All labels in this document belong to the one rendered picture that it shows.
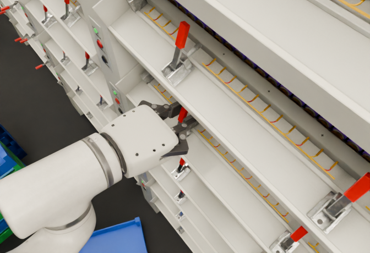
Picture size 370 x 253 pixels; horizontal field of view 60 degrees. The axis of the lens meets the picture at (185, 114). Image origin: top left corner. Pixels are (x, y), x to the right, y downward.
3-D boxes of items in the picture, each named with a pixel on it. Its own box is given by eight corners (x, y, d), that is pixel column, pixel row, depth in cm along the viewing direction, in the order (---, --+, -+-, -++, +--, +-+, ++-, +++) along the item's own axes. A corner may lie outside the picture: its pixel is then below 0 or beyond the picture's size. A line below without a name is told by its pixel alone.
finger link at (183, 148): (137, 153, 52) (148, 128, 55) (183, 168, 51) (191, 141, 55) (137, 149, 51) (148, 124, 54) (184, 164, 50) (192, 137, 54)
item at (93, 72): (123, 119, 93) (101, 101, 81) (32, 13, 119) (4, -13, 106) (174, 73, 95) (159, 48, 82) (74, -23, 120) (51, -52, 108)
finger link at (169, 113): (148, 114, 59) (176, 100, 62) (158, 125, 57) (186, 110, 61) (150, 102, 56) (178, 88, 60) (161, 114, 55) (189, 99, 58)
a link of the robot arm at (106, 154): (80, 157, 53) (96, 149, 55) (108, 197, 50) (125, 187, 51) (75, 127, 47) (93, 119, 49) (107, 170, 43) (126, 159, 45)
